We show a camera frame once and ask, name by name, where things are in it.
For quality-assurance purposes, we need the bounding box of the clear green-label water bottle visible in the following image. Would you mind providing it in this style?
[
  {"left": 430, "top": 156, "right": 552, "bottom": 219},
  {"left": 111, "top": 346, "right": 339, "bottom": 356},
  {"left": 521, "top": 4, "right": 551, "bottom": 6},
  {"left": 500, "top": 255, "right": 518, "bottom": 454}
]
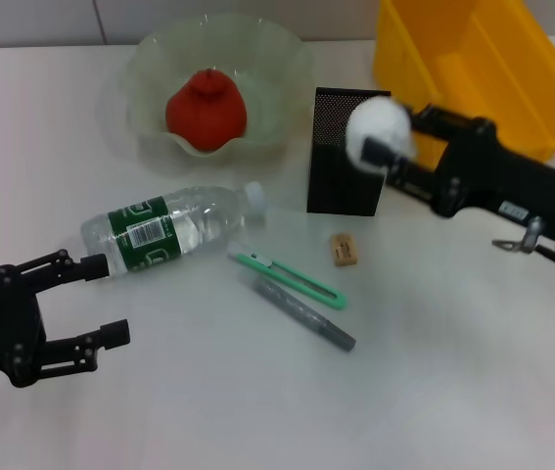
[{"left": 79, "top": 180, "right": 266, "bottom": 279}]

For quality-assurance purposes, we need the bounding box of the black mesh pen holder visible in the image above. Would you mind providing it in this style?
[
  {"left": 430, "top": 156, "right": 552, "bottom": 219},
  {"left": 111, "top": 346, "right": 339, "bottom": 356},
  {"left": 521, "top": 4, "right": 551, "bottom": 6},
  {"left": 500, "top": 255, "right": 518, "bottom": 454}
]
[{"left": 305, "top": 86, "right": 393, "bottom": 217}]

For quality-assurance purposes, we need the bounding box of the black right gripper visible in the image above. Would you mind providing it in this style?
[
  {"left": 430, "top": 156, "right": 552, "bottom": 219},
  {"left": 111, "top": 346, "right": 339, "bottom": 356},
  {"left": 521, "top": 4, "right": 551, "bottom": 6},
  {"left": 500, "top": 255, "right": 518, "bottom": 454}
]
[{"left": 361, "top": 102, "right": 555, "bottom": 242}]

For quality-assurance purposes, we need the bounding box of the small wooden block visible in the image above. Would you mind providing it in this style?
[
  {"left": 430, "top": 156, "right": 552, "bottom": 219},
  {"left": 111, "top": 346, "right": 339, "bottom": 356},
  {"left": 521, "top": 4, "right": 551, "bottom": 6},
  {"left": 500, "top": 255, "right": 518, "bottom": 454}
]
[{"left": 329, "top": 233, "right": 360, "bottom": 268}]

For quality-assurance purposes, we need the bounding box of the green utility knife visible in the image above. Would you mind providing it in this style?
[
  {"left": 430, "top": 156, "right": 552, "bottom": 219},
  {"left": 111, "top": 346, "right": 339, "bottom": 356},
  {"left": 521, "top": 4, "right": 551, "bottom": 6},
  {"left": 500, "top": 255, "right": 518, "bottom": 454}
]
[{"left": 225, "top": 244, "right": 348, "bottom": 312}]

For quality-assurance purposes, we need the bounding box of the grey marker pen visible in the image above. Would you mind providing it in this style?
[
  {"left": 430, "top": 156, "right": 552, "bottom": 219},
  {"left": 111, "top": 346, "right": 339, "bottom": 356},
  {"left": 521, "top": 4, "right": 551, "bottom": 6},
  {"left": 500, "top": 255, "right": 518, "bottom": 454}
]
[{"left": 231, "top": 271, "right": 358, "bottom": 353}]

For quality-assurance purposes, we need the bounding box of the pale green glass fruit bowl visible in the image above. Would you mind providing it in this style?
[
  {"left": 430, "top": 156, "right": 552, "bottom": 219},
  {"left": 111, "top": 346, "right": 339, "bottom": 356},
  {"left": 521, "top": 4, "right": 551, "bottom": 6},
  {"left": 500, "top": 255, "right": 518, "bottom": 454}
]
[{"left": 124, "top": 14, "right": 315, "bottom": 159}]

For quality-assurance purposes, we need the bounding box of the red-orange toy orange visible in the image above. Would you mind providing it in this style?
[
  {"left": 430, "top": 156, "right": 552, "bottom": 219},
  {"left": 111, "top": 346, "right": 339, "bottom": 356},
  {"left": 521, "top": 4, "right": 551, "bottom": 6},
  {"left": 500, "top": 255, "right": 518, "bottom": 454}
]
[{"left": 164, "top": 68, "right": 251, "bottom": 153}]

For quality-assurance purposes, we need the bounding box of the yellow plastic storage bin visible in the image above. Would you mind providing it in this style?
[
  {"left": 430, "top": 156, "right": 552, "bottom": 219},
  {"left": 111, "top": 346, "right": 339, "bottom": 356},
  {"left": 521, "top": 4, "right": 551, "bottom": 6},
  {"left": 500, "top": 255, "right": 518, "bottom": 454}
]
[{"left": 372, "top": 0, "right": 555, "bottom": 164}]

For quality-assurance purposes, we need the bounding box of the right gripper connector cable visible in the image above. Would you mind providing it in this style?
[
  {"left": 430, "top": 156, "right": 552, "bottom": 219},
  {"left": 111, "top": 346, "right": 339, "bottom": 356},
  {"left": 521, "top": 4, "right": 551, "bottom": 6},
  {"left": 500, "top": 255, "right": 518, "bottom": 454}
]
[{"left": 490, "top": 216, "right": 555, "bottom": 286}]

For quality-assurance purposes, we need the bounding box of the white paper ball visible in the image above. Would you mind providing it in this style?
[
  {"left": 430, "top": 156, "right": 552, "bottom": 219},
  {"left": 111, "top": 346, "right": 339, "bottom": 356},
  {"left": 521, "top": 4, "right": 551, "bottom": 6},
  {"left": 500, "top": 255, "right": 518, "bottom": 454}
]
[{"left": 346, "top": 95, "right": 418, "bottom": 173}]

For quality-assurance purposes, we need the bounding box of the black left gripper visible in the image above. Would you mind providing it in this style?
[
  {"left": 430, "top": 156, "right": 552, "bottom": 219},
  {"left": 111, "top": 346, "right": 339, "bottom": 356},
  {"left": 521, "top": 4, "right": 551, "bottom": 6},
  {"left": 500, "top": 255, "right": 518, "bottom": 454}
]
[{"left": 0, "top": 248, "right": 132, "bottom": 390}]

